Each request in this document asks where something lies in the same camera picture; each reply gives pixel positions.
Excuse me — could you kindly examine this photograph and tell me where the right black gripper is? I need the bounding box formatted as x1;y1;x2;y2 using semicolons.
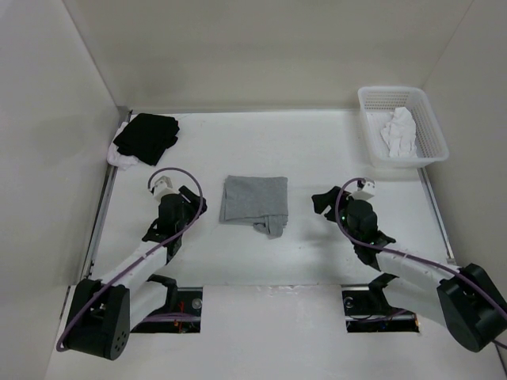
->
311;186;360;245

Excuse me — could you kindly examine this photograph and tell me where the grey tank top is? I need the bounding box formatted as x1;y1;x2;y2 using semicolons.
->
219;176;288;238

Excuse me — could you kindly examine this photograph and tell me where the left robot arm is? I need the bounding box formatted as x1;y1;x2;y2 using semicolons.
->
56;186;207;360

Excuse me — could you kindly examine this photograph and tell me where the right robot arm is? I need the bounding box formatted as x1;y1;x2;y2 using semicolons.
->
311;177;506;352

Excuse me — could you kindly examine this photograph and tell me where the folded black tank top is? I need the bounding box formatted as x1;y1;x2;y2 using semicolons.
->
112;113;180;166

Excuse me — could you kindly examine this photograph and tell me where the folded white tank top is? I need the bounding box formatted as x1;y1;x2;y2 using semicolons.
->
106;122;139;170

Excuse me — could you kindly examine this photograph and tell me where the crumpled white tank top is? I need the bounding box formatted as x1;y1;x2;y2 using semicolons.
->
380;107;417;158

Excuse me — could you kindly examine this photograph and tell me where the white plastic basket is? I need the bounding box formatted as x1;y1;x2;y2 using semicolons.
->
357;86;449;169

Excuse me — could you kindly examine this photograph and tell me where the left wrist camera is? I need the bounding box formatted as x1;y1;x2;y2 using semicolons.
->
150;176;175;202

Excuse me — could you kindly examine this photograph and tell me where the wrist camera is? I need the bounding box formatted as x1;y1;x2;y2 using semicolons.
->
351;178;376;201
150;176;175;202

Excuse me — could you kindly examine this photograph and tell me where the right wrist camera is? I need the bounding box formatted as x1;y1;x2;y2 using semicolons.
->
351;178;376;201

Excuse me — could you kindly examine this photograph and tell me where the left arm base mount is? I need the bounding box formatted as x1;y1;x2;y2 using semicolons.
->
131;287;204;334

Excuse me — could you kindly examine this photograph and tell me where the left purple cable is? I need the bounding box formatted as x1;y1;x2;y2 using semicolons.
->
56;168;206;352

